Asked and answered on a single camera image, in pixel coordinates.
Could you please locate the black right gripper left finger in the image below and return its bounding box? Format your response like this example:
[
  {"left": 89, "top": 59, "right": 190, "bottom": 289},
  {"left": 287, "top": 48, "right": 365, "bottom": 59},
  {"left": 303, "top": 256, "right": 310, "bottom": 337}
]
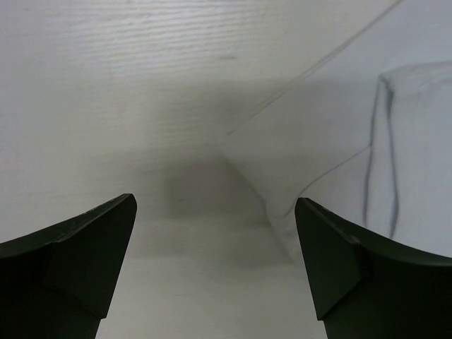
[{"left": 1, "top": 194, "right": 137, "bottom": 338}]

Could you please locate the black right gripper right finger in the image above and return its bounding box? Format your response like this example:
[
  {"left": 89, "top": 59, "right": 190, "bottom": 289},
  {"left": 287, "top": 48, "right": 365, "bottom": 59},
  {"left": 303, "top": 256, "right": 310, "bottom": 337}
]
[{"left": 295, "top": 198, "right": 451, "bottom": 338}]

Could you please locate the white skirt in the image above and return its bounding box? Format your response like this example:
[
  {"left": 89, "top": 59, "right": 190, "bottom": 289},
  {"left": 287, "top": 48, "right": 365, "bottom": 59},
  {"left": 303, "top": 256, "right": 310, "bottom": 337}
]
[{"left": 221, "top": 1, "right": 451, "bottom": 263}]

